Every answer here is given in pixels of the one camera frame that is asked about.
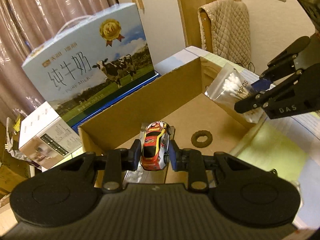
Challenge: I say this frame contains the brown fuzzy hair tie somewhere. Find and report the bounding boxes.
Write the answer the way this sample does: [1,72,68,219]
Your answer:
[190,129,213,149]

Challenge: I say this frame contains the cotton swabs bag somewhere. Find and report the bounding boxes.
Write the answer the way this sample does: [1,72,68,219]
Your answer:
[204,63,266,124]

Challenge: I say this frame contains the red toy race car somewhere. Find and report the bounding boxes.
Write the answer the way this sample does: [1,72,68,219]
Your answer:
[140,121,171,171]

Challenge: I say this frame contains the silver green foil bag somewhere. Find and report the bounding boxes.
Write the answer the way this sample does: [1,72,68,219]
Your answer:
[124,123,175,183]

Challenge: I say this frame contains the brown cardboard box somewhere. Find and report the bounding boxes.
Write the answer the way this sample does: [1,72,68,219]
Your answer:
[78,57,260,155]

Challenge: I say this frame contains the checkered bed sheet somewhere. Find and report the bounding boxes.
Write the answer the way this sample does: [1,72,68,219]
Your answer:
[153,45,320,230]

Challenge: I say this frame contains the beige quilted chair cover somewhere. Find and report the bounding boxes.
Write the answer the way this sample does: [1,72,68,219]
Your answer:
[197,0,251,68]

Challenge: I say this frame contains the white appliance box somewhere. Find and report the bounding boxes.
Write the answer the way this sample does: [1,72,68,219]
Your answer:
[18,102,82,169]

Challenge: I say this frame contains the blue milk carton box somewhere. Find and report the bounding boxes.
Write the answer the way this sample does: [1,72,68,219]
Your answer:
[22,3,157,126]

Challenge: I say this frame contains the beige curtain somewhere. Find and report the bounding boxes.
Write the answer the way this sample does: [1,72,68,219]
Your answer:
[1,0,118,125]

